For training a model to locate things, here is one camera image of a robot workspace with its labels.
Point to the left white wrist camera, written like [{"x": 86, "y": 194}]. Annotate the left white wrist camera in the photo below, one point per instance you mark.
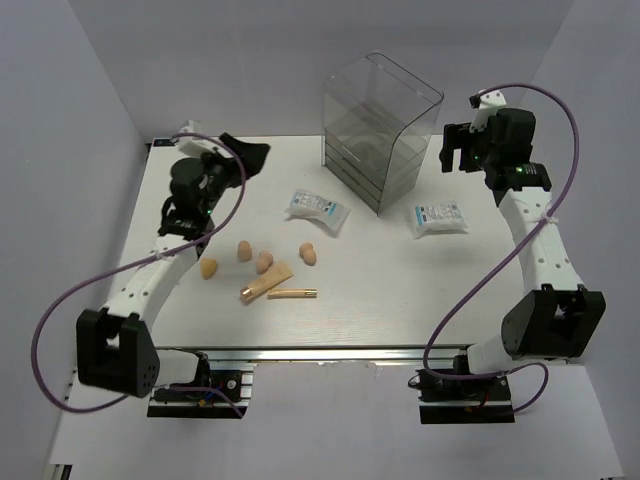
[{"x": 193, "y": 146}]

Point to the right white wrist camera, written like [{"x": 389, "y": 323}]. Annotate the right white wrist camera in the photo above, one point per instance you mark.
[{"x": 486, "y": 104}]

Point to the gold slim concealer stick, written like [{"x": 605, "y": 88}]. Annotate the gold slim concealer stick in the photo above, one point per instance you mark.
[{"x": 292, "y": 293}]

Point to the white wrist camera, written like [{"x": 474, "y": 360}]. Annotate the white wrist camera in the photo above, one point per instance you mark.
[
  {"x": 193, "y": 146},
  {"x": 486, "y": 104}
]

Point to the cotton pad pack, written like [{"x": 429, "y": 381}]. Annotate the cotton pad pack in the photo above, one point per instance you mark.
[
  {"x": 443, "y": 217},
  {"x": 310, "y": 206}
]

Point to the beige makeup sponge right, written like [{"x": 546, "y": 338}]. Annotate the beige makeup sponge right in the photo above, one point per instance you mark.
[{"x": 308, "y": 254}]

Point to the beige makeup sponge far left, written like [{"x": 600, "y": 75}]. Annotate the beige makeup sponge far left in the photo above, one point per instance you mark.
[{"x": 208, "y": 268}]

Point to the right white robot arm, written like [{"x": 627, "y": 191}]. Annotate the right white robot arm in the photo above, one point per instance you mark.
[{"x": 557, "y": 315}]

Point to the aluminium table front rail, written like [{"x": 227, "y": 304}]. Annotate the aluminium table front rail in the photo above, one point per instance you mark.
[{"x": 404, "y": 354}]

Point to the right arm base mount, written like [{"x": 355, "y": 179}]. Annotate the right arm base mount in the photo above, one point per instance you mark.
[{"x": 456, "y": 402}]

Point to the beige makeup sponge upright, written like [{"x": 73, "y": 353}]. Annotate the beige makeup sponge upright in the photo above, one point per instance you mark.
[{"x": 244, "y": 251}]

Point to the clear acrylic organizer box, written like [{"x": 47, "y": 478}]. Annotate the clear acrylic organizer box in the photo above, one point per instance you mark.
[{"x": 378, "y": 118}]

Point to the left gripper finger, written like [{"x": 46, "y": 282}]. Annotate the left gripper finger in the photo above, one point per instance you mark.
[
  {"x": 232, "y": 142},
  {"x": 253, "y": 157}
]

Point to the beige makeup sponge middle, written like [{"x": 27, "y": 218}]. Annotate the beige makeup sponge middle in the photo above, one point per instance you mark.
[{"x": 264, "y": 261}]

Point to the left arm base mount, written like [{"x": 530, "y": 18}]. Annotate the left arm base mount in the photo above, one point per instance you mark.
[{"x": 220, "y": 390}]

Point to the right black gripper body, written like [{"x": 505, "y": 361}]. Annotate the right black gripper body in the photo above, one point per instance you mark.
[{"x": 482, "y": 150}]

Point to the beige foundation tube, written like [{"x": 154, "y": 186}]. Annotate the beige foundation tube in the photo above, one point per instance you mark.
[{"x": 276, "y": 274}]

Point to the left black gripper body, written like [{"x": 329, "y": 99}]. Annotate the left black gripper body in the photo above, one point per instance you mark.
[{"x": 221, "y": 175}]

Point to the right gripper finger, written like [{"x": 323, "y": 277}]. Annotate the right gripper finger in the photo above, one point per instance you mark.
[
  {"x": 446, "y": 157},
  {"x": 457, "y": 134}
]

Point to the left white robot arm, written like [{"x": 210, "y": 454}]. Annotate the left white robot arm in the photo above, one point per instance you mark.
[{"x": 115, "y": 351}]

